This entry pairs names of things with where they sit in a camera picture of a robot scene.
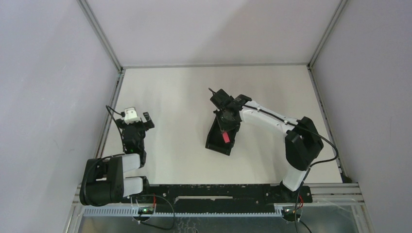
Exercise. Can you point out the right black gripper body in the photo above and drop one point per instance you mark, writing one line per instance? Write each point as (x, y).
(225, 123)

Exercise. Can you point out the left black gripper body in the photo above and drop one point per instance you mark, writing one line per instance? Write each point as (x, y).
(136, 124)

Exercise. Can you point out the red handled black screwdriver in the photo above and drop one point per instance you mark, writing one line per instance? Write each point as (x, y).
(226, 137)

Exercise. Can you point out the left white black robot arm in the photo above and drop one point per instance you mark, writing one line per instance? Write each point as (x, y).
(104, 181)

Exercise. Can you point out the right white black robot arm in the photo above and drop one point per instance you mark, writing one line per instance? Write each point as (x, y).
(303, 144)

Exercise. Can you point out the black plastic bin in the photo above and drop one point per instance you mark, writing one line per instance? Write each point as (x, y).
(215, 142)

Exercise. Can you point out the left green circuit board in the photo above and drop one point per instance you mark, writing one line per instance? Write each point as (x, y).
(146, 211)

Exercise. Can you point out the green circuit board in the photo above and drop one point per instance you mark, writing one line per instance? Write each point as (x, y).
(289, 215)
(146, 211)

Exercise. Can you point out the right green circuit board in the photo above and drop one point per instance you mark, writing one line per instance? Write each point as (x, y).
(289, 215)

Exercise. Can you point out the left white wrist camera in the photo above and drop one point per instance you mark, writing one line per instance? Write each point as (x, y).
(131, 116)

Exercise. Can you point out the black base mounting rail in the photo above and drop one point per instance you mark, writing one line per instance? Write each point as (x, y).
(223, 198)

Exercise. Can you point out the grey slotted cable duct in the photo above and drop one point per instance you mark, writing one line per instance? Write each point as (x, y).
(128, 211)

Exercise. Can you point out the aluminium frame front beam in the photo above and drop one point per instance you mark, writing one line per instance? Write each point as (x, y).
(339, 192)

